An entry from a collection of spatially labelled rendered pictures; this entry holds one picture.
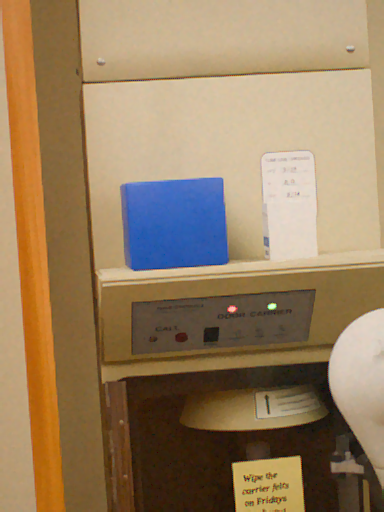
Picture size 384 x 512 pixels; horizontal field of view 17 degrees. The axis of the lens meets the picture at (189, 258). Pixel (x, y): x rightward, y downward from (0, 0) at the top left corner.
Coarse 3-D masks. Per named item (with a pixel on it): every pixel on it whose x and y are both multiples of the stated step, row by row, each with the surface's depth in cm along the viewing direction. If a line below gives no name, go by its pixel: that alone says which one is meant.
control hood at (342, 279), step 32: (320, 256) 137; (352, 256) 134; (96, 288) 140; (128, 288) 132; (160, 288) 132; (192, 288) 133; (224, 288) 134; (256, 288) 134; (288, 288) 135; (320, 288) 136; (352, 288) 136; (128, 320) 135; (320, 320) 139; (352, 320) 140; (128, 352) 139; (192, 352) 141; (224, 352) 142
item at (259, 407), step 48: (144, 384) 142; (192, 384) 143; (240, 384) 143; (288, 384) 144; (144, 432) 142; (192, 432) 143; (240, 432) 143; (288, 432) 144; (336, 432) 145; (144, 480) 143; (192, 480) 143; (336, 480) 145
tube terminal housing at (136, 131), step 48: (96, 96) 141; (144, 96) 142; (192, 96) 142; (240, 96) 143; (288, 96) 144; (336, 96) 144; (96, 144) 141; (144, 144) 142; (192, 144) 143; (240, 144) 143; (288, 144) 144; (336, 144) 144; (96, 192) 142; (240, 192) 144; (336, 192) 145; (96, 240) 142; (240, 240) 144; (336, 240) 145; (96, 336) 150
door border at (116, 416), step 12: (120, 384) 142; (120, 396) 142; (108, 408) 141; (120, 408) 142; (108, 420) 141; (120, 420) 142; (120, 432) 142; (120, 444) 142; (108, 456) 142; (120, 456) 142; (120, 468) 142; (120, 480) 142; (132, 480) 142; (120, 492) 142; (132, 492) 142; (120, 504) 142; (132, 504) 142
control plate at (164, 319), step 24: (144, 312) 135; (168, 312) 135; (192, 312) 136; (216, 312) 136; (240, 312) 137; (264, 312) 137; (288, 312) 138; (312, 312) 138; (144, 336) 138; (168, 336) 138; (192, 336) 139; (240, 336) 140; (264, 336) 140; (288, 336) 141
